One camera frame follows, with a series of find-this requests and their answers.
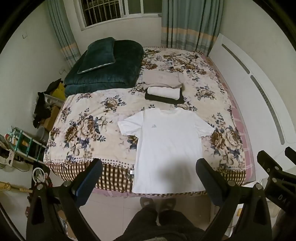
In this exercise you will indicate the bamboo broom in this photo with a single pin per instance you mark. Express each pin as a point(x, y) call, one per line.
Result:
point(13, 187)

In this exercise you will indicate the white wall socket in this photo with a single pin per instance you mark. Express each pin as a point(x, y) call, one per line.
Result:
point(61, 71)

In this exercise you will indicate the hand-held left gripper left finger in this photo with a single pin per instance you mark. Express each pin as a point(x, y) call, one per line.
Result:
point(86, 185)

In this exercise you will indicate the small white round fan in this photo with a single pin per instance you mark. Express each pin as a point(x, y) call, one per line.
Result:
point(39, 175)

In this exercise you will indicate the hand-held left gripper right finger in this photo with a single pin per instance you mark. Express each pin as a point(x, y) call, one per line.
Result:
point(209, 183)

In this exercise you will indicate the white t-shirt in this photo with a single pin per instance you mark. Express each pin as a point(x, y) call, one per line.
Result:
point(166, 150)

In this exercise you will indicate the cardboard box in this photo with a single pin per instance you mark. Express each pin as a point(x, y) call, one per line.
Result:
point(52, 118)

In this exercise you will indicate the dark green folded quilt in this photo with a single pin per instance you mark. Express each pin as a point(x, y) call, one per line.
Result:
point(126, 67)

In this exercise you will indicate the green storage rack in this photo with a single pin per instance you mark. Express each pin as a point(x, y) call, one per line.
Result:
point(25, 143)

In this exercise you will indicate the person's left leg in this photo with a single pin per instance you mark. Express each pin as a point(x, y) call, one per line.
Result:
point(143, 224)

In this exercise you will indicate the floral bed sheet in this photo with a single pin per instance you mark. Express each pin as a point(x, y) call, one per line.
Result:
point(92, 129)

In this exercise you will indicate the white bed headboard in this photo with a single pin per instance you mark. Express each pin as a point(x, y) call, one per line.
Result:
point(252, 97)

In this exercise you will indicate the wide grey-green curtain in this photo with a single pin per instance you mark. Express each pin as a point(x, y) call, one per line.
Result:
point(189, 23)

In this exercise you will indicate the black hanging clothes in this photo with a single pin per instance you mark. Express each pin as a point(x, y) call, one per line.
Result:
point(41, 111)

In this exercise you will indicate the white rolled towel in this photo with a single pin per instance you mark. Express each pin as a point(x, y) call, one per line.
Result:
point(163, 92)

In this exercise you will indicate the person's right leg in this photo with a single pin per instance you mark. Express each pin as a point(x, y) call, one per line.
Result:
point(175, 227)

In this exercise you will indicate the barred window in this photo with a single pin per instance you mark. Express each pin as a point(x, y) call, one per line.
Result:
point(115, 10)

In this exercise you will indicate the grey waste bin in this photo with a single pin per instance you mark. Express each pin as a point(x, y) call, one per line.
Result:
point(42, 134)

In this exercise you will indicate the pink checked under sheet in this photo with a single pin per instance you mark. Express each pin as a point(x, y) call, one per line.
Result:
point(245, 150)

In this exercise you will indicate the dark green pillow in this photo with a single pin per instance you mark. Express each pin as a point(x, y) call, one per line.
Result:
point(97, 55)

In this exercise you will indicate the black folded garment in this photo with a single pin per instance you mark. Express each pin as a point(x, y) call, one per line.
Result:
point(161, 100)

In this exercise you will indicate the grey furry slipper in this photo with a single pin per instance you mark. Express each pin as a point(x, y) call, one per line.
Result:
point(148, 202)
point(167, 203)

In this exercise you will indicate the narrow grey-green curtain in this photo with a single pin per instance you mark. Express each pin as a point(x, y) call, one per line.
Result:
point(63, 30)

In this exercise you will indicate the white plastic rack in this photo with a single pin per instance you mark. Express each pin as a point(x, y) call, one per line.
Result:
point(55, 100)

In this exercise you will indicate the person's leg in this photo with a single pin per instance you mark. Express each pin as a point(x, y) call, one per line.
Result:
point(175, 227)
point(143, 224)

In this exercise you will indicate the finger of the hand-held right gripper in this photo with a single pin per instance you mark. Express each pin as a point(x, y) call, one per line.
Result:
point(291, 154)
point(268, 161)

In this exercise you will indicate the beige folded clothes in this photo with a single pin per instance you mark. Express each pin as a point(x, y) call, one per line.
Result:
point(159, 77)

